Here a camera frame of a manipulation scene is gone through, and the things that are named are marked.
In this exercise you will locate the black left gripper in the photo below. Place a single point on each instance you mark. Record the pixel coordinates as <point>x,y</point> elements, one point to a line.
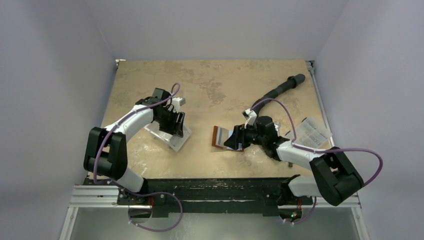
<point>176,126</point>

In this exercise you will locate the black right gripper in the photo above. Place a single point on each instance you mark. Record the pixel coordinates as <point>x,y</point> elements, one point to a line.
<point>243,136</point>

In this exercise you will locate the brown leather card holder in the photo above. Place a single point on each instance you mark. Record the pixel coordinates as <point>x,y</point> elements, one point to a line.
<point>219,136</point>

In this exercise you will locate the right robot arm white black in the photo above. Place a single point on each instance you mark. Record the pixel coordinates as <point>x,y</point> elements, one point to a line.
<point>333,178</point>

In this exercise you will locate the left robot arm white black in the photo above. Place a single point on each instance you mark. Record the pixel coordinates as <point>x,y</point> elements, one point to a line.
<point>106,154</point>

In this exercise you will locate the clear plastic bin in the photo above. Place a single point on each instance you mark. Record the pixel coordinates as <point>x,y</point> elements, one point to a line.
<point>172,141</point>

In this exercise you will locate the small silver wrench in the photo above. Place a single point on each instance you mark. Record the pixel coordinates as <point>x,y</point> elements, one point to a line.
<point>277,126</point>

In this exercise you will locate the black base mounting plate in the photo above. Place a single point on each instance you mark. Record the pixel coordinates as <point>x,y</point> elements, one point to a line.
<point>262,195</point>

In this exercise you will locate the clear plastic screw organizer box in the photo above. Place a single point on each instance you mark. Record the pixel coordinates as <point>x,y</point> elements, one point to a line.
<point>312,133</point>

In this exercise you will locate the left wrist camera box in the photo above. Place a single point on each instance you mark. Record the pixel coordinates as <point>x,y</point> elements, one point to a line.
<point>177,102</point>

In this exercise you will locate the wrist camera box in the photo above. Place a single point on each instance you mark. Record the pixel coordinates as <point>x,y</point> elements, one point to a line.
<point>177,102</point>
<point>250,117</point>

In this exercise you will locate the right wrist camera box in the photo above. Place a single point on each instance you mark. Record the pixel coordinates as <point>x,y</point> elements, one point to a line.
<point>250,117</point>

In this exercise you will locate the aluminium rail at table edge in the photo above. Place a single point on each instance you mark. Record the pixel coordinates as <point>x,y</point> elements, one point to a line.
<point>310,64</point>

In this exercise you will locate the aluminium front frame rail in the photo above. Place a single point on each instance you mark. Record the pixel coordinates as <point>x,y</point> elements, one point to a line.
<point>94,196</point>

